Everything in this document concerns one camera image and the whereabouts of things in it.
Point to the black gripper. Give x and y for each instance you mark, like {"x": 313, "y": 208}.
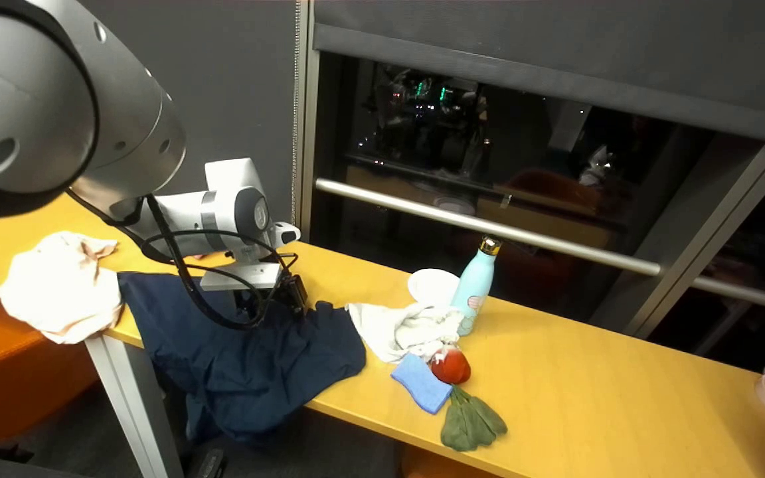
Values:
{"x": 291, "y": 291}

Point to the dark blue cloth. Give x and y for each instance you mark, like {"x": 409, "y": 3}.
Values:
{"x": 251, "y": 362}

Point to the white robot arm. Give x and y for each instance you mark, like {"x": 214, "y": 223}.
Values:
{"x": 46, "y": 97}

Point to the light blue sponge cloth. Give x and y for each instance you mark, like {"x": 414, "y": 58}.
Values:
{"x": 418, "y": 386}

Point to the green cloth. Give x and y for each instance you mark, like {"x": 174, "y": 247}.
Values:
{"x": 470, "y": 426}

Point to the white cloth with pink stripes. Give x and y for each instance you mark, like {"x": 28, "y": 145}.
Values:
{"x": 53, "y": 288}

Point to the white terry towel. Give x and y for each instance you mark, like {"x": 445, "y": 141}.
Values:
{"x": 398, "y": 332}

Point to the white bowl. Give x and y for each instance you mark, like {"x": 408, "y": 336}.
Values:
{"x": 432, "y": 284}

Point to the light blue bottle gold cap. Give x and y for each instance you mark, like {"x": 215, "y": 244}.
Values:
{"x": 474, "y": 288}

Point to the white table leg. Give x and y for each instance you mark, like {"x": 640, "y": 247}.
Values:
{"x": 125, "y": 398}

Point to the metal window handrail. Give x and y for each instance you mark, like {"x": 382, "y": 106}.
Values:
{"x": 489, "y": 228}
{"x": 756, "y": 296}

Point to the orange cabinet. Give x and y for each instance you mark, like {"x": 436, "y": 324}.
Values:
{"x": 12, "y": 372}

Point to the grey roller blind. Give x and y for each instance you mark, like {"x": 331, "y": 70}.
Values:
{"x": 578, "y": 54}

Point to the grey window mullion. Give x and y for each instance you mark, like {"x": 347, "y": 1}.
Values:
{"x": 711, "y": 240}

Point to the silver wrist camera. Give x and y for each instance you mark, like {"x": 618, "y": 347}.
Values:
{"x": 239, "y": 276}

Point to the grey window frame post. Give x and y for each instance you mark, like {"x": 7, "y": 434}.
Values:
{"x": 303, "y": 116}

